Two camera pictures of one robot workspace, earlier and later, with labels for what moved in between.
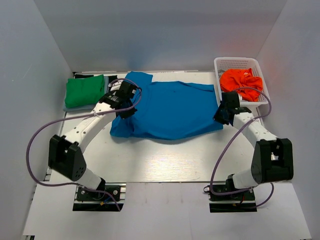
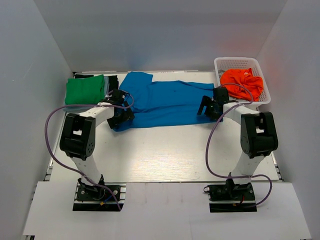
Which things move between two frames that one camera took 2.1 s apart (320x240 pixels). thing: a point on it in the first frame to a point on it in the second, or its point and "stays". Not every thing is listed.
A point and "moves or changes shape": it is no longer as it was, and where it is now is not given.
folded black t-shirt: (112, 77) stays
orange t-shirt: (231, 79) stays
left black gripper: (129, 113) to (127, 115)
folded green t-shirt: (84, 91) stays
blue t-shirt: (168, 109) moves or changes shape
